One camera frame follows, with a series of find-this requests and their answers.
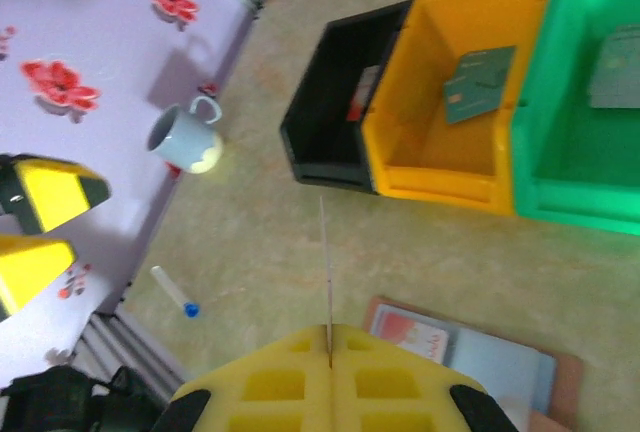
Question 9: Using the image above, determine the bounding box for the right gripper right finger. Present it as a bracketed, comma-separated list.
[329, 324, 521, 432]

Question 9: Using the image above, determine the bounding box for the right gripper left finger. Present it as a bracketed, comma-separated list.
[154, 324, 334, 432]

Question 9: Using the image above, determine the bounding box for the red flower credit card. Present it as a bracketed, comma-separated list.
[347, 65, 384, 123]
[372, 304, 450, 367]

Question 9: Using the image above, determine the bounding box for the grey VIP credit card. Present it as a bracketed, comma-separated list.
[588, 24, 640, 111]
[318, 195, 337, 368]

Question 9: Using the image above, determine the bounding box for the pink card holder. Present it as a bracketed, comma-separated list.
[362, 295, 585, 432]

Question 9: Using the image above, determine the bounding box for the clear tube with blue cap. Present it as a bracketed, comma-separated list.
[149, 265, 202, 319]

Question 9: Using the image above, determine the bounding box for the light blue mug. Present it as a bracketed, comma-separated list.
[146, 95, 225, 175]

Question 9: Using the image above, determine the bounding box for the orange plastic bin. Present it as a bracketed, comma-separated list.
[360, 0, 561, 218]

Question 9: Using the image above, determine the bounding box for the green plastic bin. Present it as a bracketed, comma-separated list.
[510, 0, 640, 237]

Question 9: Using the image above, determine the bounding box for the black plastic bin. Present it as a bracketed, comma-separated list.
[279, 0, 416, 197]

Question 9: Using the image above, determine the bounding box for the aluminium side rail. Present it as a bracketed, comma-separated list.
[74, 309, 194, 406]

